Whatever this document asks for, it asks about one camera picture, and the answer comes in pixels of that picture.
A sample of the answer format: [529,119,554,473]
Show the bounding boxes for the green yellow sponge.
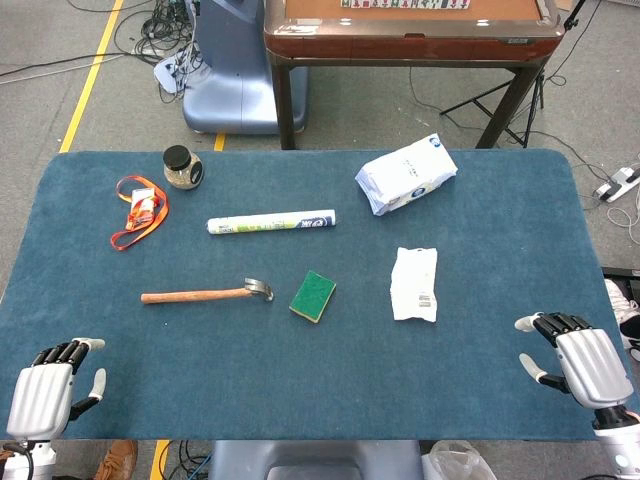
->
[288,270,337,324]

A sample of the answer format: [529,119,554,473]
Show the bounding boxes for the tangled black floor cables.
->
[113,0,201,104]

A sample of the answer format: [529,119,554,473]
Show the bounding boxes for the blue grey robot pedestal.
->
[182,0,310,135]

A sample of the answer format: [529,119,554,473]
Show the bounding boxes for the wooden handle claw hammer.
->
[140,277,275,305]

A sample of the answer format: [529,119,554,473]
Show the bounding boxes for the white power strip with plugs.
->
[153,49,197,94]

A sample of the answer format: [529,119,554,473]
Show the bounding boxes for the blue table mat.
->
[0,148,629,442]

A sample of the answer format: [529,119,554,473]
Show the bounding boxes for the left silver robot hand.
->
[5,337,108,441]

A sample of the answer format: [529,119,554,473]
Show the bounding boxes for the flat white plastic packet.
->
[390,246,439,323]

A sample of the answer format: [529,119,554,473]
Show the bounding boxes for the orange lanyard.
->
[110,175,170,251]

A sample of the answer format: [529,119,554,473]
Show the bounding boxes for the brown mahjong table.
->
[263,0,566,150]

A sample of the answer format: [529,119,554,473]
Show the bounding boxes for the white plastic wrap roll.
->
[206,209,337,237]

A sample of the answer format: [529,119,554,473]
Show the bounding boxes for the clear plastic bag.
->
[422,439,497,480]

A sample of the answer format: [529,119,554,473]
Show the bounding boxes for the glass jar black lid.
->
[163,145,205,191]

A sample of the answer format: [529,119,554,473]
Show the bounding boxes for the brown leather shoe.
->
[93,439,139,480]

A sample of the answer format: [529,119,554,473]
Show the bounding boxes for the white tissue pack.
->
[354,133,459,217]

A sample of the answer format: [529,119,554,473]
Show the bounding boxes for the row of mahjong tiles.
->
[340,0,471,10]

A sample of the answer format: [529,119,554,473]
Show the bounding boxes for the white sneaker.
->
[604,278,640,326]

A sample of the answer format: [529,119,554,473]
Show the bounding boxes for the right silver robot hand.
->
[514,312,636,412]

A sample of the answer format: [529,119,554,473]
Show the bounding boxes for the grey blue robot torso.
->
[207,439,426,480]

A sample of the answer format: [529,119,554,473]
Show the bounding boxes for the orange white badge card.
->
[125,188,156,231]

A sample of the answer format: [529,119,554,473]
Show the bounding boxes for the black tripod stand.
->
[439,0,589,149]

